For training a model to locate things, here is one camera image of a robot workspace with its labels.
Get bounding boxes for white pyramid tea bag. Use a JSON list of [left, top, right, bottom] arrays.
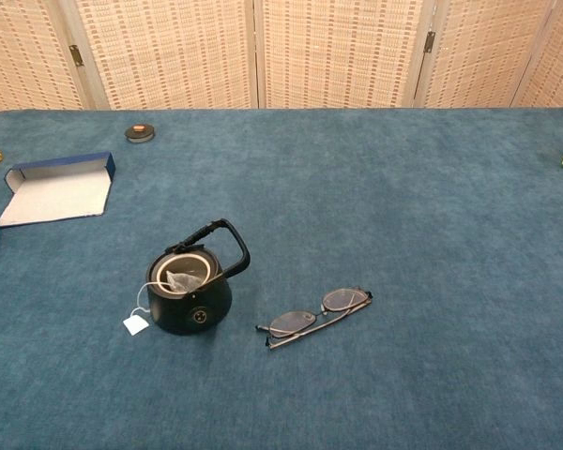
[[123, 269, 203, 337]]

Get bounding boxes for small black round disc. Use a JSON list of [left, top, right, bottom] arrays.
[[124, 123, 157, 144]]

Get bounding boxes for blue felt table cover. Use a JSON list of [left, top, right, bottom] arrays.
[[0, 107, 563, 450]]

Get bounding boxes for woven folding screen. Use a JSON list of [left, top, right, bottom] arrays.
[[0, 0, 563, 118]]

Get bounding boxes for folded metal frame eyeglasses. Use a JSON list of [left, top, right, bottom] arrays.
[[255, 286, 374, 351]]

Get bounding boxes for black round tea pot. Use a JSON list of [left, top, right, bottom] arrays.
[[145, 217, 251, 336]]

